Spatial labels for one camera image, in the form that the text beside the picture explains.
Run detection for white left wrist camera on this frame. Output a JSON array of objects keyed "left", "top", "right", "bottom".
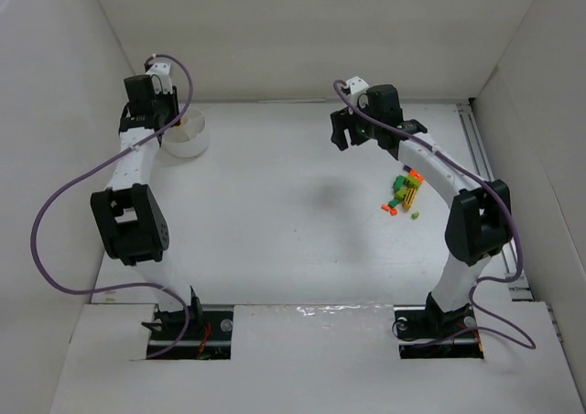
[{"left": 146, "top": 61, "right": 172, "bottom": 93}]

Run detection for dark green lego brick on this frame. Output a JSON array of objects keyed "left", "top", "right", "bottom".
[{"left": 393, "top": 175, "right": 407, "bottom": 192}]

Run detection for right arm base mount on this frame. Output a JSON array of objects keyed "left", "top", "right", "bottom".
[{"left": 392, "top": 306, "right": 484, "bottom": 360}]

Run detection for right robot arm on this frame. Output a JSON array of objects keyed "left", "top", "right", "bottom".
[{"left": 331, "top": 77, "right": 517, "bottom": 342}]

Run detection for small orange lego pieces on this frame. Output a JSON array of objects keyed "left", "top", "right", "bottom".
[{"left": 381, "top": 204, "right": 398, "bottom": 216}]

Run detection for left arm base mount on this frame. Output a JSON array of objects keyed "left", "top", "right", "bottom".
[{"left": 142, "top": 305, "right": 234, "bottom": 361}]

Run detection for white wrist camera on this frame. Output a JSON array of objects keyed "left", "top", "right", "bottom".
[
  {"left": 146, "top": 61, "right": 172, "bottom": 93},
  {"left": 344, "top": 76, "right": 370, "bottom": 98}
]

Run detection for lime green lego brick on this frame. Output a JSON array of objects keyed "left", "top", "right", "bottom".
[{"left": 405, "top": 176, "right": 420, "bottom": 189}]

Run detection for metal rail right side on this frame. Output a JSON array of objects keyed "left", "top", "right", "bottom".
[{"left": 457, "top": 101, "right": 534, "bottom": 302}]

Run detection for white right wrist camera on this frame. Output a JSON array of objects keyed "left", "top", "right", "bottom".
[{"left": 344, "top": 76, "right": 370, "bottom": 98}]

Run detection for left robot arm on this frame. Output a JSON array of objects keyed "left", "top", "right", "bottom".
[{"left": 91, "top": 71, "right": 199, "bottom": 325}]

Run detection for yellow lego block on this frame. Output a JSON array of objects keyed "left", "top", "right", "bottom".
[{"left": 402, "top": 187, "right": 418, "bottom": 211}]

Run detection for orange round lego piece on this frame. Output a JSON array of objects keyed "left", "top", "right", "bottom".
[{"left": 409, "top": 169, "right": 424, "bottom": 182}]

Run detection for white divided round container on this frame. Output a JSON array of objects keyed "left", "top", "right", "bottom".
[{"left": 162, "top": 107, "right": 210, "bottom": 158}]

